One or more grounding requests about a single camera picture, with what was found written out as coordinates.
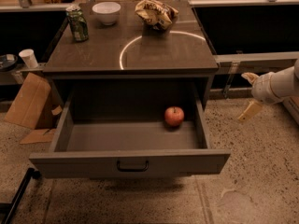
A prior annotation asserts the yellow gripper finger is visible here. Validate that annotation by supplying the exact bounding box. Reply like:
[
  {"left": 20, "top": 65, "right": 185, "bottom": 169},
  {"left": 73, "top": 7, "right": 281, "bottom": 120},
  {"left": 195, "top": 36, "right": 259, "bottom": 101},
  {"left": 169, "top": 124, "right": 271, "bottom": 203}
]
[
  {"left": 241, "top": 72, "right": 259, "bottom": 84},
  {"left": 237, "top": 100, "right": 263, "bottom": 122}
]

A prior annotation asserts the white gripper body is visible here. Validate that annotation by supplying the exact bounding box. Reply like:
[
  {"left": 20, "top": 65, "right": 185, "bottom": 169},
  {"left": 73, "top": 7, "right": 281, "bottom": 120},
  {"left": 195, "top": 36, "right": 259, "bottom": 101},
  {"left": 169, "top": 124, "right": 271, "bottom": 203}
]
[{"left": 251, "top": 60, "right": 299, "bottom": 105}]

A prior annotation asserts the red apple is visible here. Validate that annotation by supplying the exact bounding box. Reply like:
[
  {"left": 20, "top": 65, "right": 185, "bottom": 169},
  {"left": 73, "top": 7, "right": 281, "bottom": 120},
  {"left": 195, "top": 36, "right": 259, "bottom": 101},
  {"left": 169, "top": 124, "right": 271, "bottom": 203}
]
[{"left": 164, "top": 106, "right": 184, "bottom": 127}]

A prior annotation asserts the grey cabinet with dark counter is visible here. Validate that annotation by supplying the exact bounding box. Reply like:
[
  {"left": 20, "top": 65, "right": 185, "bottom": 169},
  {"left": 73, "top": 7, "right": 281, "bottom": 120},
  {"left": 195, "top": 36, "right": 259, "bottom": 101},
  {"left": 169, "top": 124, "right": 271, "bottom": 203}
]
[{"left": 45, "top": 2, "right": 219, "bottom": 120}]

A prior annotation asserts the grey open top drawer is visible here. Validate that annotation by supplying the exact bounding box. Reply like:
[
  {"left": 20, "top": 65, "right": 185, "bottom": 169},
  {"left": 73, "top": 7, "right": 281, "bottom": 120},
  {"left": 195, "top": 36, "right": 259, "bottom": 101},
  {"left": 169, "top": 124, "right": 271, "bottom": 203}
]
[{"left": 30, "top": 88, "right": 230, "bottom": 179}]

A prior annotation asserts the crumpled chip bag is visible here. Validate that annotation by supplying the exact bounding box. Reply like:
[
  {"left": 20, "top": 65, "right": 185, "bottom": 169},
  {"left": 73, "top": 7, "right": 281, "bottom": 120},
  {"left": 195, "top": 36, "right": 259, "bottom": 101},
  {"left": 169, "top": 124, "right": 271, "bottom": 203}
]
[{"left": 135, "top": 0, "right": 178, "bottom": 31}]

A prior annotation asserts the white bowl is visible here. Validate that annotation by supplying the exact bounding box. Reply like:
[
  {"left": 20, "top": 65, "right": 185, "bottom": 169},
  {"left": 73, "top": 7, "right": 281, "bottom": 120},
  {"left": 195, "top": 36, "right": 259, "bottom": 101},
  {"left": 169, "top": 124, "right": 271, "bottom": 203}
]
[{"left": 93, "top": 2, "right": 121, "bottom": 25}]

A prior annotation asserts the green soda can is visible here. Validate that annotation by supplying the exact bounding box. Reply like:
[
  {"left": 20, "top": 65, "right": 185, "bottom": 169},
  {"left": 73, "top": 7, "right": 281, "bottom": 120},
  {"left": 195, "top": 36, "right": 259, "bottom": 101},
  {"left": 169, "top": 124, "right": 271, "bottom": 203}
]
[{"left": 66, "top": 5, "right": 89, "bottom": 42}]

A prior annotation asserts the brown cardboard box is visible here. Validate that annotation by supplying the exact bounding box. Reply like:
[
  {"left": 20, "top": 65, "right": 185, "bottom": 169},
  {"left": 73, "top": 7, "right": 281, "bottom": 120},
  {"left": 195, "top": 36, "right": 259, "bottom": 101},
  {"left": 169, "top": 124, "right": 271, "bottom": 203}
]
[{"left": 4, "top": 73, "right": 63, "bottom": 145}]

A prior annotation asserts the white paper cup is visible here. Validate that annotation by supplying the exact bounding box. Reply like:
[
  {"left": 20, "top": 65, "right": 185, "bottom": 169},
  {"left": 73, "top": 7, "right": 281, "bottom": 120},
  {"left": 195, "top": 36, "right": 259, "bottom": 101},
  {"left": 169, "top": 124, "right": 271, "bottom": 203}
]
[{"left": 19, "top": 49, "right": 38, "bottom": 68}]

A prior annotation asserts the black metal stand leg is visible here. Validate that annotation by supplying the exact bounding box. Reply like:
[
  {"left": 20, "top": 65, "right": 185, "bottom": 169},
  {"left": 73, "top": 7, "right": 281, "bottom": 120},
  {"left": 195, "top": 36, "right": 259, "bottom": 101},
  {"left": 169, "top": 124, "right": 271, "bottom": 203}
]
[{"left": 0, "top": 168, "right": 41, "bottom": 224}]

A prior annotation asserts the black round lid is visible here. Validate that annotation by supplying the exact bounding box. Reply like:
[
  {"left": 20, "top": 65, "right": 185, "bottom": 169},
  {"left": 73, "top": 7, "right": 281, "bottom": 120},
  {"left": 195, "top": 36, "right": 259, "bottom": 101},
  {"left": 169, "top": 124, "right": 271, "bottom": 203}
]
[{"left": 0, "top": 54, "right": 18, "bottom": 72}]

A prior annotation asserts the grey metal shelf rail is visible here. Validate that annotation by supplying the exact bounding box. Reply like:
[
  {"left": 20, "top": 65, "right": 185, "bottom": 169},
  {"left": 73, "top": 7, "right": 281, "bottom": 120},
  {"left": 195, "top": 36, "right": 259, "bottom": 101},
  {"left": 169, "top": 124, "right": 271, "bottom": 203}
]
[{"left": 214, "top": 51, "right": 299, "bottom": 98}]

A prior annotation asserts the black drawer handle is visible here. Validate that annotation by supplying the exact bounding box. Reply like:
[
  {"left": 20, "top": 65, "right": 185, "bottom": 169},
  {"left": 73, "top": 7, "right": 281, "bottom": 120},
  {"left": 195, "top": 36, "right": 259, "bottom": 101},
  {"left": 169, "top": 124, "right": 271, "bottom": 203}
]
[{"left": 116, "top": 161, "right": 150, "bottom": 173}]

